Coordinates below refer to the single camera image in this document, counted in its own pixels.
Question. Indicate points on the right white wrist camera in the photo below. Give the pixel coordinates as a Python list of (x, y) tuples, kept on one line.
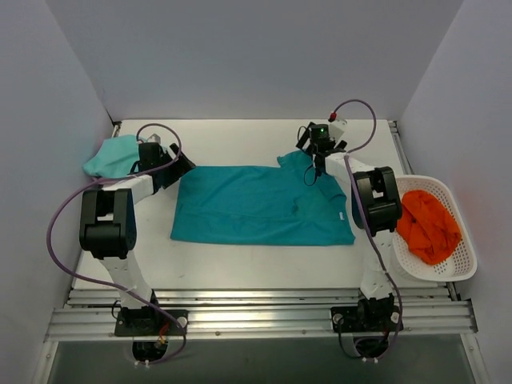
[(337, 126)]

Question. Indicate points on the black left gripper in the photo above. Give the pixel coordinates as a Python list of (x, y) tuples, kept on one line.
[(176, 161)]

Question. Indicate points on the mint green folded t-shirt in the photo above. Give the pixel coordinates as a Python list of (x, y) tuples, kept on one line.
[(114, 158)]

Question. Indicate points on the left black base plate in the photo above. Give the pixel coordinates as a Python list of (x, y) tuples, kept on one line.
[(149, 322)]

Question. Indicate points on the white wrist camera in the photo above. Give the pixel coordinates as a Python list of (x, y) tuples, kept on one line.
[(337, 126), (152, 138)]

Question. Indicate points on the white perforated plastic basket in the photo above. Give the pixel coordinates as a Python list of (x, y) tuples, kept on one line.
[(461, 265)]

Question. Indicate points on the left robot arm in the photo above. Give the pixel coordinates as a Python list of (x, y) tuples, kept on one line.
[(108, 230)]

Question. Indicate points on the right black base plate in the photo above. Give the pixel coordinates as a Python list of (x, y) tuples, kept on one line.
[(350, 319)]

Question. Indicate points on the orange t-shirt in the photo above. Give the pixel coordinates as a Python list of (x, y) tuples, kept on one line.
[(429, 230)]

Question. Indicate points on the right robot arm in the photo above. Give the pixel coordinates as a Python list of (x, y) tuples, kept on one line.
[(375, 210)]

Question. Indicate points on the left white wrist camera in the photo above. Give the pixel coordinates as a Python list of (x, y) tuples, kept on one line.
[(152, 138)]

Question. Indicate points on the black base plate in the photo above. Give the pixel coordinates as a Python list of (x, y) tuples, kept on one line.
[(350, 319), (149, 322)]

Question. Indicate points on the teal t-shirt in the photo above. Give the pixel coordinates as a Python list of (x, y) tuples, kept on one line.
[(286, 205)]

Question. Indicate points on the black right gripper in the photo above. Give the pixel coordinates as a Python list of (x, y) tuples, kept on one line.
[(322, 145)]

